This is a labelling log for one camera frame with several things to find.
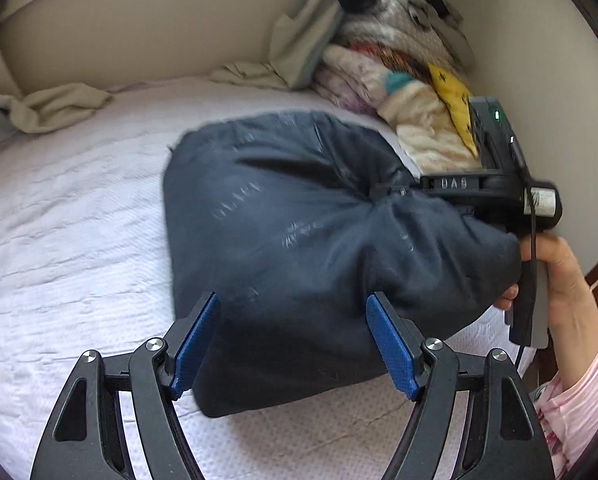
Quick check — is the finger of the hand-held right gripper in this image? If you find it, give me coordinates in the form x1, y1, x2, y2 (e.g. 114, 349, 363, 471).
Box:
369, 180, 427, 202

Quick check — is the beige curtain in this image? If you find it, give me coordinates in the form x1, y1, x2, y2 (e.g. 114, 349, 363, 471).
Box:
0, 30, 116, 135
210, 0, 362, 92

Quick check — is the bed with white bedspread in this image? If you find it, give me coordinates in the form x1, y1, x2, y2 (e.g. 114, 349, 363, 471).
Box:
0, 77, 540, 480

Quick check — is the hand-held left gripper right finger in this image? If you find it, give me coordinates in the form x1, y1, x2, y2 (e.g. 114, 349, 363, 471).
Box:
366, 291, 548, 480

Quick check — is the person's right forearm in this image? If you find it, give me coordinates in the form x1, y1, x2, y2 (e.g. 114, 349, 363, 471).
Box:
549, 310, 598, 473

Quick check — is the person's right hand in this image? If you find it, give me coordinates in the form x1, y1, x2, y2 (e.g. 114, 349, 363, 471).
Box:
494, 234, 598, 352

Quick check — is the person's pink patterned clothing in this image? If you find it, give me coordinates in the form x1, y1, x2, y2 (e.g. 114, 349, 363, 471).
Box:
528, 379, 576, 467

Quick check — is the dark navy garment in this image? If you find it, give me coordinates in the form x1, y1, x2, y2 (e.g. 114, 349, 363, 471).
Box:
161, 110, 523, 419

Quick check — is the beige headboard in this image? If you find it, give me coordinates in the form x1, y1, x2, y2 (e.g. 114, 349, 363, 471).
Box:
0, 0, 330, 97

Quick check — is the pile of folded clothes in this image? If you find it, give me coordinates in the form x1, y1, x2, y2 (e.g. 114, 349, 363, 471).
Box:
313, 0, 480, 172

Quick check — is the yellow patterned cloth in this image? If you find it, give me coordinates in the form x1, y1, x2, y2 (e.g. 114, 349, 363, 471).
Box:
425, 62, 480, 155

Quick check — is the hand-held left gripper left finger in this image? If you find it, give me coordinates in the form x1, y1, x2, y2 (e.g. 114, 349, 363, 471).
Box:
29, 291, 223, 480

